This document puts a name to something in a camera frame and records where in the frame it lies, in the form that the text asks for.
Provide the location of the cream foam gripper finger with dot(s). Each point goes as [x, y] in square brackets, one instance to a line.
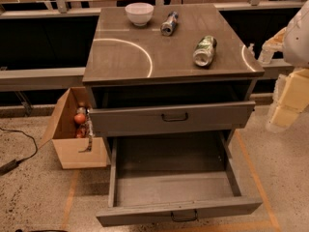
[272, 45]
[290, 98]

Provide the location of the grey metal drawer cabinet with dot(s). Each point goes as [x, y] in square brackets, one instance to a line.
[132, 67]

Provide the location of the green can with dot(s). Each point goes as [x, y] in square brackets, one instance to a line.
[204, 51]

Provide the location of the grey top drawer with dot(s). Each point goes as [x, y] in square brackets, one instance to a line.
[112, 122]

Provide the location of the grey open lower drawer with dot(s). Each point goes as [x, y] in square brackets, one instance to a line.
[178, 177]

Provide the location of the white ceramic bowl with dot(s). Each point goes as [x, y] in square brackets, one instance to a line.
[139, 13]

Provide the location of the blue silver can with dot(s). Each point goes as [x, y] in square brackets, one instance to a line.
[167, 28]

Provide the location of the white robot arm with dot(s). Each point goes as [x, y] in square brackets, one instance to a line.
[296, 40]

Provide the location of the orange fruit in box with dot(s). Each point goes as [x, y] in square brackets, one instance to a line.
[80, 118]

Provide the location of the cardboard box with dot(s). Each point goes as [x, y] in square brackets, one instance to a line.
[73, 152]

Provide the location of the black power adapter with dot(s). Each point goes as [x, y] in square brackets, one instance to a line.
[6, 168]

